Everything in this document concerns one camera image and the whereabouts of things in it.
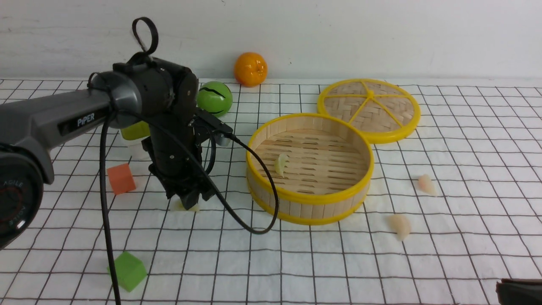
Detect bamboo steamer lid yellow rim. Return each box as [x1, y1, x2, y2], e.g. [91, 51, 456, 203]
[317, 79, 421, 144]

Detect bamboo steamer tray yellow rim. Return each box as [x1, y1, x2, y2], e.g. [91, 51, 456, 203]
[246, 113, 374, 225]

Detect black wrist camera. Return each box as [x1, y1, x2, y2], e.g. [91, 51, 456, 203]
[192, 108, 233, 147]

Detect black cable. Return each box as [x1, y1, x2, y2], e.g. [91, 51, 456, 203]
[99, 111, 279, 305]

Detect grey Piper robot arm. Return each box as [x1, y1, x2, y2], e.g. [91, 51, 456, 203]
[0, 58, 214, 248]

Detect green lidded white box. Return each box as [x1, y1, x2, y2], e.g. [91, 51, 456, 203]
[120, 121, 150, 160]

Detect pale green dumpling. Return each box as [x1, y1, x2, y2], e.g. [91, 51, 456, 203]
[171, 200, 200, 213]
[274, 154, 289, 177]

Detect orange foam cube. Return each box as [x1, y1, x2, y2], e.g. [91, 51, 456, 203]
[106, 164, 137, 195]

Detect green foam cube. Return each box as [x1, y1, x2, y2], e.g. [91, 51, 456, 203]
[113, 251, 147, 293]

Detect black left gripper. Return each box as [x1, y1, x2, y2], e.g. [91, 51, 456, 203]
[143, 110, 215, 210]

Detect dark right gripper tip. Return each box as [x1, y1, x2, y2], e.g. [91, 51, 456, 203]
[495, 278, 542, 305]

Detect green toy watermelon ball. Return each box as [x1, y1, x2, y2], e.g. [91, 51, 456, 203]
[196, 81, 233, 117]

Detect white black-grid tablecloth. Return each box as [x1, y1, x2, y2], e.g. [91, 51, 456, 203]
[0, 80, 542, 305]

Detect pale pink dumpling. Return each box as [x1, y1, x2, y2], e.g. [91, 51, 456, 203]
[418, 174, 438, 197]
[387, 214, 412, 242]

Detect orange toy fruit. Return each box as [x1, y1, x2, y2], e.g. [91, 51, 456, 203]
[233, 52, 268, 87]

